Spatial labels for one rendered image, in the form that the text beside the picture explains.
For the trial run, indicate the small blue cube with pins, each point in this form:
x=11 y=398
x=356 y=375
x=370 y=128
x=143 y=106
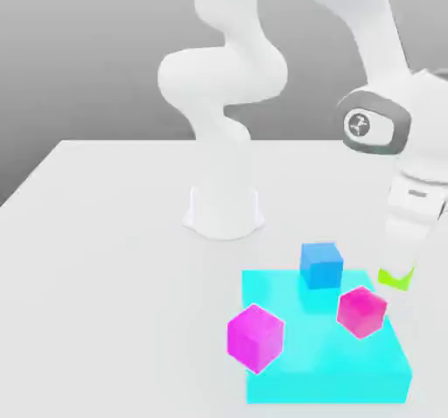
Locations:
x=322 y=267

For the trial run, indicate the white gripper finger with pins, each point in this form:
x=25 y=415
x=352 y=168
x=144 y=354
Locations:
x=406 y=243

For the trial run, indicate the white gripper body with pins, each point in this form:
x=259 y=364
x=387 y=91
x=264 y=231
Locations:
x=413 y=203

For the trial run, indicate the small magenta cube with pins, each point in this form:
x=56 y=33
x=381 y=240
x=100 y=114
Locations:
x=255 y=339

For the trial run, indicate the small green cube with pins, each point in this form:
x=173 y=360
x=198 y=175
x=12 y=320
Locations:
x=387 y=278

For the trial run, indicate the small pink cube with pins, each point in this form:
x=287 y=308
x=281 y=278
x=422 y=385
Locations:
x=362 y=313

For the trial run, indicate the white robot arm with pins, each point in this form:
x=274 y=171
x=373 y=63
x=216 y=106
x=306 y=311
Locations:
x=224 y=75

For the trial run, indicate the large cyan box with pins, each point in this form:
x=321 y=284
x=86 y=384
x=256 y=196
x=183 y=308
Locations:
x=329 y=372

